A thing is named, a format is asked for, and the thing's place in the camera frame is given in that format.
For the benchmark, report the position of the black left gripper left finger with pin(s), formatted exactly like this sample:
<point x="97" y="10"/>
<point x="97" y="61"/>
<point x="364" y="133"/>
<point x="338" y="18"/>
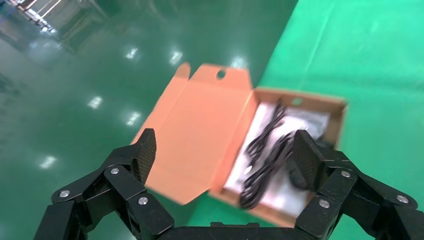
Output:
<point x="126" y="185"/>

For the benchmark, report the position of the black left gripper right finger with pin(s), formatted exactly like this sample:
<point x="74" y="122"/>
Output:
<point x="344" y="198"/>

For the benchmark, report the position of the orange cardboard box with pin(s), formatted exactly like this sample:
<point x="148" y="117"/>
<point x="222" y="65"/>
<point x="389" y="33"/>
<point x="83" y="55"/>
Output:
<point x="195" y="132"/>

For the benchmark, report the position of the white printed leaflet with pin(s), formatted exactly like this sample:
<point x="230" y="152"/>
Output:
<point x="281" y="198"/>

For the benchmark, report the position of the green table mat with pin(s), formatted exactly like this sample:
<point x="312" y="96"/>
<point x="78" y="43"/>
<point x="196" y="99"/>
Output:
<point x="364" y="66"/>

